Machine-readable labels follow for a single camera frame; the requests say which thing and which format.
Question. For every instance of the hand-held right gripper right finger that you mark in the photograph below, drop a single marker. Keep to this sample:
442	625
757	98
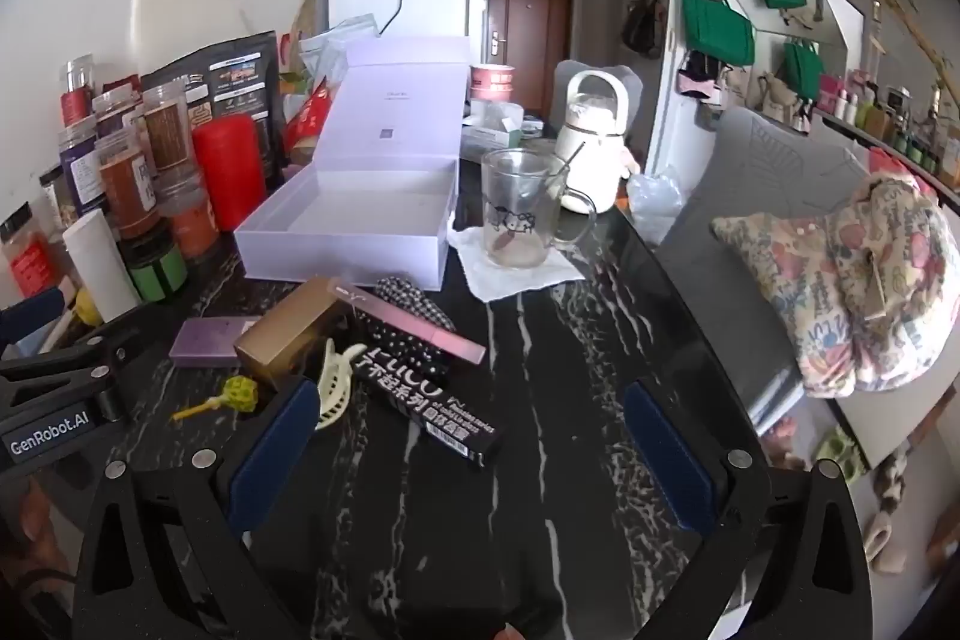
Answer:
671	460

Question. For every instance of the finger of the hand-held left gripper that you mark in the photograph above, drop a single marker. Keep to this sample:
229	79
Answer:
82	359
26	319

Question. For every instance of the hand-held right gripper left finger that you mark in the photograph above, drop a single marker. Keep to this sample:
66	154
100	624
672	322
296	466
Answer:
274	452

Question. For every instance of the yellow-green flower pick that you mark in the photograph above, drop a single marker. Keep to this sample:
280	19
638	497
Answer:
240	392

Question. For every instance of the cream hair claw clip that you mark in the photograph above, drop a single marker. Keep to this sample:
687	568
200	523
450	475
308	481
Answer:
334	389

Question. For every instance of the small gold box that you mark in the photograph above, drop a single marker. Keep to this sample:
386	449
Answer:
289	332

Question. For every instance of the small purple box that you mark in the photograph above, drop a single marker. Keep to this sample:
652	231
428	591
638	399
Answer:
210	338

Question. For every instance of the black box with white print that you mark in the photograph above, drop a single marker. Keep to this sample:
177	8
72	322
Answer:
435	411

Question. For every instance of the slim pink tube box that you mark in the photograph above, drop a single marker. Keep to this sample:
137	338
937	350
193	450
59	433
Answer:
420	323

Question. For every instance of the black white gingham scrunchie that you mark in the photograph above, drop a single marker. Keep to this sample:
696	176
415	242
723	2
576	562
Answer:
409	299

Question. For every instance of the lavender gift box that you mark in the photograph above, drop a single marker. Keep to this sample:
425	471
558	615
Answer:
360	212

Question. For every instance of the white cylindrical bottle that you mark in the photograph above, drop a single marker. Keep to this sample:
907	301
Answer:
97	265

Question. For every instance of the group of clear spice jars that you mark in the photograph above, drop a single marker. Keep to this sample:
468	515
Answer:
131	194

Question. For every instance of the green slipper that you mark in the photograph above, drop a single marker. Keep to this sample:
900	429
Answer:
836	449

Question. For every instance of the beige slipper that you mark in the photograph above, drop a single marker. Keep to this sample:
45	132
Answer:
885	535

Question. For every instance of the white paper napkin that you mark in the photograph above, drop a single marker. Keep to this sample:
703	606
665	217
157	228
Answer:
517	281

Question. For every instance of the red canister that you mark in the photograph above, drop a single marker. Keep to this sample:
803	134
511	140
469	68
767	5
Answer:
229	171

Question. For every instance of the crumpled clear plastic bag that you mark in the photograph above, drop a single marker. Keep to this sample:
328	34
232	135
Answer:
654	201

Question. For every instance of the floral cushion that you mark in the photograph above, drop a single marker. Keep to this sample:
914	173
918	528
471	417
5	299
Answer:
862	280

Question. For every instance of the glass mug with cartoon print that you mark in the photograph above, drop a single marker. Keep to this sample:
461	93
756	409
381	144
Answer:
517	212

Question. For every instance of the thin stirring stick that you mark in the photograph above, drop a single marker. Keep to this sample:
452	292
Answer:
568	166

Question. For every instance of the grey quilted chair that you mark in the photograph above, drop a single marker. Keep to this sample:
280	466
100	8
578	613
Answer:
772	160
634	85

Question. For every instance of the black stand-up pouch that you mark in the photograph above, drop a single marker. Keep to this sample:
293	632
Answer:
236	78

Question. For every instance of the red snack pouch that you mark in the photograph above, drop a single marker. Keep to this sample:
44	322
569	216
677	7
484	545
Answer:
311	119

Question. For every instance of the white tissue box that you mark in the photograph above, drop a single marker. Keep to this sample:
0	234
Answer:
491	130

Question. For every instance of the grey foil packets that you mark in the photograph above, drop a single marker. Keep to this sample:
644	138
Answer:
337	44

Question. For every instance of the round woven mat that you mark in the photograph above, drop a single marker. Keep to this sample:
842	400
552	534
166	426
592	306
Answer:
309	21

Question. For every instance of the row of small bottles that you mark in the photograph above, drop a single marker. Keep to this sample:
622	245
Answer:
900	123

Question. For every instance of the pink paper cups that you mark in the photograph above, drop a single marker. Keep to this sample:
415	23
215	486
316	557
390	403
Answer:
491	81

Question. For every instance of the dark hanging handbag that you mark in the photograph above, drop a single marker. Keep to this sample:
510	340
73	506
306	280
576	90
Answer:
643	18

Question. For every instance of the brown door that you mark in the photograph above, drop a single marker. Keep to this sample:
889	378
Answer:
532	25

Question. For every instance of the white fridge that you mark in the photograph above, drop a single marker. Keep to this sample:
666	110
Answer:
435	6

